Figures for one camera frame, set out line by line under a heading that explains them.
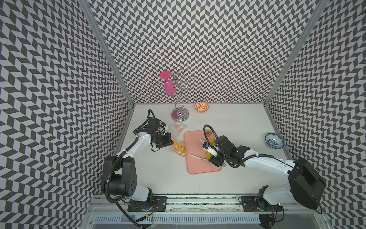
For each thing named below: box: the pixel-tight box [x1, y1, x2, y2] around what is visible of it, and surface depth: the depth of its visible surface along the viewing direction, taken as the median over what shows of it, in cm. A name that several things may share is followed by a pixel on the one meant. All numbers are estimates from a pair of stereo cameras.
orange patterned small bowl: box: [194, 102, 210, 114], surface depth 114 cm
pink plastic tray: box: [184, 130, 223, 175], surface depth 90 cm
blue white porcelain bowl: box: [264, 132, 285, 150], surface depth 95 cm
